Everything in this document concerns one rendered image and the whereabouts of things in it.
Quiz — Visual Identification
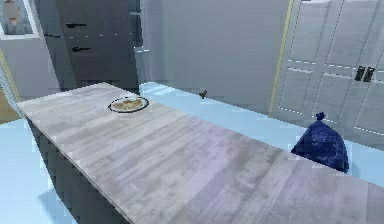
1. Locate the grey wooden kitchen island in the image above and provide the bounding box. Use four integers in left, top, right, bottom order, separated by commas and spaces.
17, 82, 384, 224

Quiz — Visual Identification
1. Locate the plate of food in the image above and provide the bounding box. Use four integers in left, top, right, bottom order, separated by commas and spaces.
107, 96, 150, 114

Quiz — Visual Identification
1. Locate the dark grey fridge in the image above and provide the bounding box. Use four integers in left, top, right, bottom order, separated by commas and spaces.
33, 0, 145, 95

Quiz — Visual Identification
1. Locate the dark blue tied bag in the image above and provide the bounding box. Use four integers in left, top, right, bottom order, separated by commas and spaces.
290, 112, 350, 174

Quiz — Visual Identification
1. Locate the grey panelled double door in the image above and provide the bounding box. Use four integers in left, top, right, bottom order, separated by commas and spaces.
271, 0, 384, 148

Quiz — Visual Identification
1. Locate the framed portrait picture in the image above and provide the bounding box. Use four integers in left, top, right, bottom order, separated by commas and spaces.
0, 0, 40, 41

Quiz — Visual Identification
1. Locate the black door handle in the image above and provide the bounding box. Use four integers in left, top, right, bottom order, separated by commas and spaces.
354, 65, 367, 82
362, 66, 376, 83

